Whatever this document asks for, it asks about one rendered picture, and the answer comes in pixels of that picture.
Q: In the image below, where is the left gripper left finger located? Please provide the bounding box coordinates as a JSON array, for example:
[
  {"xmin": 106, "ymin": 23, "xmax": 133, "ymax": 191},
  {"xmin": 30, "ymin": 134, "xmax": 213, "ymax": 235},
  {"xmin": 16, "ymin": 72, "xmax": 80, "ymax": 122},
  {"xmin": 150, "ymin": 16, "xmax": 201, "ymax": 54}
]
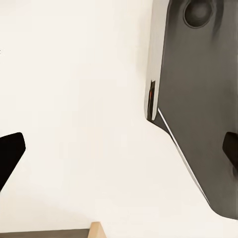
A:
[{"xmin": 0, "ymin": 132, "xmax": 26, "ymax": 191}]

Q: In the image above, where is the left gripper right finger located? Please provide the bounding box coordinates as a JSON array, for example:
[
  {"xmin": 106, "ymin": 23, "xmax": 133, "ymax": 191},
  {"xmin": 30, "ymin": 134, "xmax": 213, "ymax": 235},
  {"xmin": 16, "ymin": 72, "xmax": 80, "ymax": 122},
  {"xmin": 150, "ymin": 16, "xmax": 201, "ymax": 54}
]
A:
[{"xmin": 222, "ymin": 132, "xmax": 238, "ymax": 172}]

